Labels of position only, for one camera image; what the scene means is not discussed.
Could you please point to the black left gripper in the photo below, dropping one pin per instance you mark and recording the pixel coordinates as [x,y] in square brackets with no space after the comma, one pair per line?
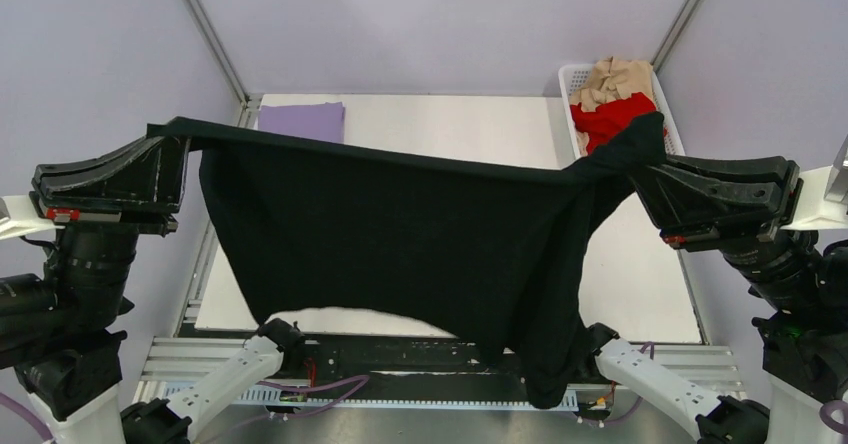
[138,183]

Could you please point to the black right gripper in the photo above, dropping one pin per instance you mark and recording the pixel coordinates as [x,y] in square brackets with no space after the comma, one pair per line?
[684,193]

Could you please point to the black t shirt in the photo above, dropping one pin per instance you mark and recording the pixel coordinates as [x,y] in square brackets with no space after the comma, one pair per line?
[491,254]

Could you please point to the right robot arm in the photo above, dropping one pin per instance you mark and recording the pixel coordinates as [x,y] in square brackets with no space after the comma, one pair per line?
[804,354]

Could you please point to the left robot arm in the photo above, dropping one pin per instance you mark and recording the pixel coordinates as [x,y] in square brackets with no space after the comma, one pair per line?
[56,328]

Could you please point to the red t shirt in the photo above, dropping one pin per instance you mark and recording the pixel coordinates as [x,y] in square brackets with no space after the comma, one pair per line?
[598,127]

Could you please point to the beige t shirt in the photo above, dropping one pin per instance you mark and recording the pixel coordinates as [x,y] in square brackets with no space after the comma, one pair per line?
[613,79]

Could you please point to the folded purple t shirt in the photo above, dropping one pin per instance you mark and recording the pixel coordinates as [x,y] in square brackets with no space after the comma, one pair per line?
[321,122]

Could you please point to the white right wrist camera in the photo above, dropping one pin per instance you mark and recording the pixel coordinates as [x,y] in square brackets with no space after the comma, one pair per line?
[822,200]

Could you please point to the left aluminium frame post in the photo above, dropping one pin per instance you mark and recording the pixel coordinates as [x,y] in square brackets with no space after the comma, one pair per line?
[204,24]

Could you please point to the aluminium frame post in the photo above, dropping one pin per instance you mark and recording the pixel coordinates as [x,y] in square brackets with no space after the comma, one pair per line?
[204,24]
[674,33]

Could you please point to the right aluminium frame post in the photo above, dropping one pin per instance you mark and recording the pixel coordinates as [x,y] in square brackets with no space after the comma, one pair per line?
[674,33]

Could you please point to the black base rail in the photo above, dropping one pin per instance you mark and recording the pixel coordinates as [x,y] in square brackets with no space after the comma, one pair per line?
[409,368]

